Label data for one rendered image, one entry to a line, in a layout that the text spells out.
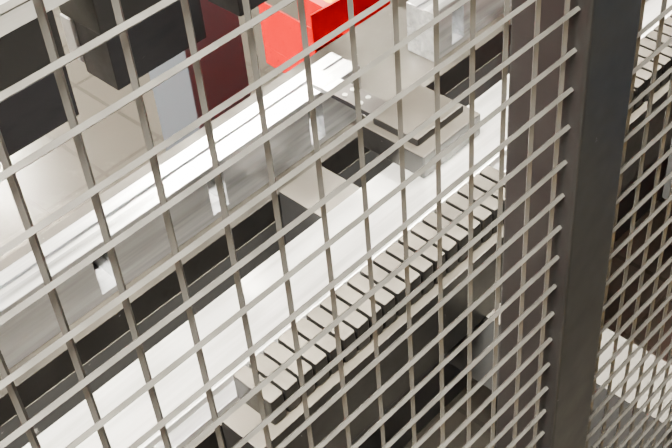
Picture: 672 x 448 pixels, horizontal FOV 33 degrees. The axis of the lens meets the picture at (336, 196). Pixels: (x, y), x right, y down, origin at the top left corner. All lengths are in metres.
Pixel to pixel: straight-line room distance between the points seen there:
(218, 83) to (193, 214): 1.32
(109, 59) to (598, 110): 0.83
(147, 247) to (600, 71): 1.02
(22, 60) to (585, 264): 0.75
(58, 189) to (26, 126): 1.82
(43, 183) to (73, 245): 1.67
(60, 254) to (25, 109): 0.26
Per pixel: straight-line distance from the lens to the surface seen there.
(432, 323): 1.34
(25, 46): 1.27
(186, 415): 1.26
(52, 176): 3.18
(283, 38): 2.19
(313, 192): 1.63
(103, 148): 3.23
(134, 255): 1.54
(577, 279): 0.71
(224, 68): 2.87
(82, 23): 1.36
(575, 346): 0.76
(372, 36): 1.95
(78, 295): 1.51
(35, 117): 1.32
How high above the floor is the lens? 1.96
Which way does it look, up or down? 42 degrees down
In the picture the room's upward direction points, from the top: 6 degrees counter-clockwise
